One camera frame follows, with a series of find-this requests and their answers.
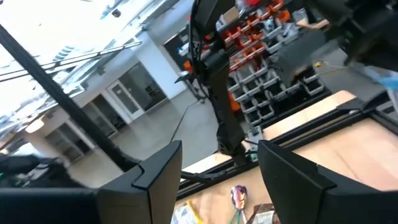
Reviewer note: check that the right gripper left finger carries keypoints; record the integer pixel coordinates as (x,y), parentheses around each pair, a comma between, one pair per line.
(149,193)

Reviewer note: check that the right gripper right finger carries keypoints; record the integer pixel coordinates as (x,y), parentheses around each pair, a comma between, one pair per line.
(295,186)

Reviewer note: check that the brown snack bar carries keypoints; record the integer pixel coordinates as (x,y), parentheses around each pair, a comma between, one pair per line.
(264,216)

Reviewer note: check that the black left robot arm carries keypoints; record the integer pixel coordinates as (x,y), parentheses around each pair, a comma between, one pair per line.
(224,109)

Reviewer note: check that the shelf with orange grey bins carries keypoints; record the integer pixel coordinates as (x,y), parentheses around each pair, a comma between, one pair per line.
(264,81)

